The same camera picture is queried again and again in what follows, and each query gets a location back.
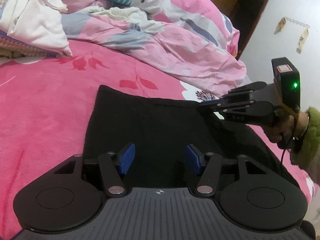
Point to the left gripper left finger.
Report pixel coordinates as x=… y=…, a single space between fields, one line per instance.
x=113 y=165

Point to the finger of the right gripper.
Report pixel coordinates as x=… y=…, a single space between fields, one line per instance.
x=242 y=94
x=222 y=104

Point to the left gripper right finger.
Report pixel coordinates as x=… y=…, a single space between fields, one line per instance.
x=207 y=166

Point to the black garment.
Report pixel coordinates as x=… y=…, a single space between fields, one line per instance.
x=161 y=129

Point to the stack of folded clothes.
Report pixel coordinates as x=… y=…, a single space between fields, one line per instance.
x=21 y=48

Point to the person's right hand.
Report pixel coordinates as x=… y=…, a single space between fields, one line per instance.
x=287 y=129

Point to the green fleece right sleeve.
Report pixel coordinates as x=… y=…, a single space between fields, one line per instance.
x=306 y=147

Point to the brown wooden door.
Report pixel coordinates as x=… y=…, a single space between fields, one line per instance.
x=244 y=15

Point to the pink floral bed sheet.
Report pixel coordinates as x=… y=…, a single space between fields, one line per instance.
x=46 y=104

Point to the pink patterned quilt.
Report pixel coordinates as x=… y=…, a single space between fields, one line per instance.
x=190 y=40

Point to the white crumpled garment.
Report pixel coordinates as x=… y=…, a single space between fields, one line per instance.
x=37 y=23

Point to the wall hook rack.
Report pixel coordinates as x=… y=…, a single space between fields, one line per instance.
x=295 y=29

